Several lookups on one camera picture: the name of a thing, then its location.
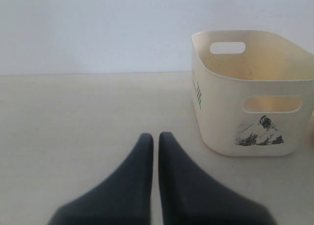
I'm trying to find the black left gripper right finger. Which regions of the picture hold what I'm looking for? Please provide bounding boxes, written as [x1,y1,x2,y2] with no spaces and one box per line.
[158,132,276,225]

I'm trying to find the cream plastic storage bin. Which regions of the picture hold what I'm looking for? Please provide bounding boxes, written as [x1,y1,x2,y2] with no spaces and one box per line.
[191,30,314,156]

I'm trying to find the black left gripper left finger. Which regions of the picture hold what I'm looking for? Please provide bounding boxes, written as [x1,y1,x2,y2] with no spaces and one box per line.
[49,133,154,225]

